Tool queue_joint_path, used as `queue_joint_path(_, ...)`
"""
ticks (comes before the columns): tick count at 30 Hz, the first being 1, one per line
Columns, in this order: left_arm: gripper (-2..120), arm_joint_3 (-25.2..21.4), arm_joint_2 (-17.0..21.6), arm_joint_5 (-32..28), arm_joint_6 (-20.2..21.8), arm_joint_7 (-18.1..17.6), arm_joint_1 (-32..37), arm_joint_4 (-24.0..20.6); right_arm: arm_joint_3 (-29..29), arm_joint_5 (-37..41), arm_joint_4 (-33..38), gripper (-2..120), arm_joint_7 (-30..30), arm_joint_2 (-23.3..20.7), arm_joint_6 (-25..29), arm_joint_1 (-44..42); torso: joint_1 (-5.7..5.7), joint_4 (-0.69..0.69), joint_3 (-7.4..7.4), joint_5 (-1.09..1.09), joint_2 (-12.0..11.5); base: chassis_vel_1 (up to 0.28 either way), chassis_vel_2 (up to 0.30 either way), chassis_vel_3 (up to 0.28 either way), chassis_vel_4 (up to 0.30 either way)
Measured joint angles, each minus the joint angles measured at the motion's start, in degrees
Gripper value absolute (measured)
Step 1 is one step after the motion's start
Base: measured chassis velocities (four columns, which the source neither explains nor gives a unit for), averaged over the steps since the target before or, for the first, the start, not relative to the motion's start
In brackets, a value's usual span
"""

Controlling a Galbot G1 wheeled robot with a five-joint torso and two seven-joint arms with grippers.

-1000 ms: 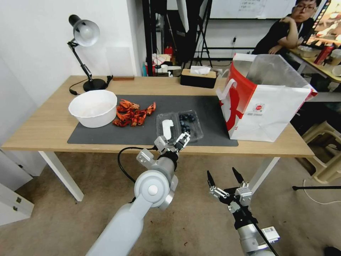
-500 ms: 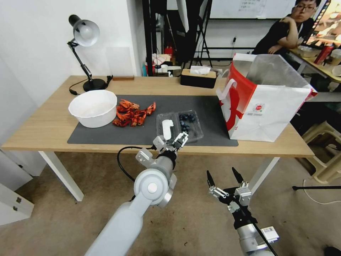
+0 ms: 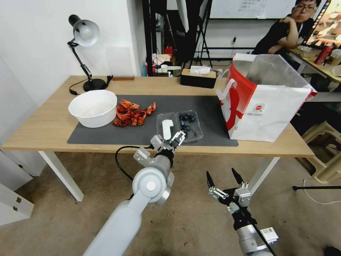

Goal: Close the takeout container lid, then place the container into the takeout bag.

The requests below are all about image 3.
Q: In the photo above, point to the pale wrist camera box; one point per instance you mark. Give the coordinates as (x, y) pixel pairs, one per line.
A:
(243, 195)
(157, 141)

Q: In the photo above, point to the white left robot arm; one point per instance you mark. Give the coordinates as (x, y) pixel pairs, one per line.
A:
(125, 218)

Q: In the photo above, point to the white round paper bowl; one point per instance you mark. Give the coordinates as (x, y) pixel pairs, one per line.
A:
(93, 109)

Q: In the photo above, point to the red crayfish shell piece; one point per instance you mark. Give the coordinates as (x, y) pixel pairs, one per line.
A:
(140, 113)
(128, 104)
(119, 123)
(137, 121)
(124, 115)
(150, 108)

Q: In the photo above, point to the person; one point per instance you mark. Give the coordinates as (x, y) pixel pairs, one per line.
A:
(277, 34)

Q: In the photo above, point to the beige plastic stool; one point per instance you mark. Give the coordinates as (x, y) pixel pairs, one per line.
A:
(325, 149)

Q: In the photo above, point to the black metal rack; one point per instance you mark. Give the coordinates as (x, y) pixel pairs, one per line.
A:
(151, 32)

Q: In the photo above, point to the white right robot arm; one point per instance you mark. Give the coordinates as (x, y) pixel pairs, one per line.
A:
(253, 240)

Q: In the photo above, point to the red and white takeout bag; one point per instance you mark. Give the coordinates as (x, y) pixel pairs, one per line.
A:
(266, 120)

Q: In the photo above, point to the dark grey desk mat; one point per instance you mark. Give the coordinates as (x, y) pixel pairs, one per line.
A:
(106, 133)

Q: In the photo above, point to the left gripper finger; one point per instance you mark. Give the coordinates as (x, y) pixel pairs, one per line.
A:
(178, 135)
(180, 141)

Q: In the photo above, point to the black tissue box wooden lid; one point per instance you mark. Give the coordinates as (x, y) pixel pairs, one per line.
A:
(198, 80)

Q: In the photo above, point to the wooden table with white legs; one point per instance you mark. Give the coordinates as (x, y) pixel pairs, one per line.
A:
(53, 120)

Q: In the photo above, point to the white label sticker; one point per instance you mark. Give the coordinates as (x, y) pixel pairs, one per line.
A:
(167, 128)

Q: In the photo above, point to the black and silver desk lamp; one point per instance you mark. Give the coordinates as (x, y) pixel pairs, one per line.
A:
(86, 32)

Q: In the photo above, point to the clear plastic takeout container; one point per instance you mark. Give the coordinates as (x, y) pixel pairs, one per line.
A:
(197, 133)

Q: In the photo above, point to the black rod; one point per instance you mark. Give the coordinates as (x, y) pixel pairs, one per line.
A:
(317, 187)

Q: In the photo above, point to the black shoe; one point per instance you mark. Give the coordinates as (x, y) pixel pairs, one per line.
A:
(333, 251)

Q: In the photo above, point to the person's right forearm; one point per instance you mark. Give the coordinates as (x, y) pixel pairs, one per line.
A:
(290, 34)

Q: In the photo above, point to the side desk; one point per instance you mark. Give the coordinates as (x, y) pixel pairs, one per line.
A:
(314, 66)

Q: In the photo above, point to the pale drink cup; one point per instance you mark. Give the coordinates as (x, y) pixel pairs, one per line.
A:
(336, 56)

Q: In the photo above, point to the white tissue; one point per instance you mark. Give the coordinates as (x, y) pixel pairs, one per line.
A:
(199, 70)

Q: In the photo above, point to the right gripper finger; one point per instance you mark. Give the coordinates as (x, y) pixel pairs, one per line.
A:
(214, 190)
(238, 177)

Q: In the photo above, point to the whiteboard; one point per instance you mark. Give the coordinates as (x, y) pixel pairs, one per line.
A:
(250, 8)

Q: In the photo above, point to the small wooden block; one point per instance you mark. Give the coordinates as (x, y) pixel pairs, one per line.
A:
(123, 78)

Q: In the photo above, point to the white cabinet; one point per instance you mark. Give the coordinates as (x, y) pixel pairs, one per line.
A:
(13, 186)

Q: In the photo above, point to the computer monitor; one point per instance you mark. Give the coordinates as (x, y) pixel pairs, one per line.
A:
(327, 24)

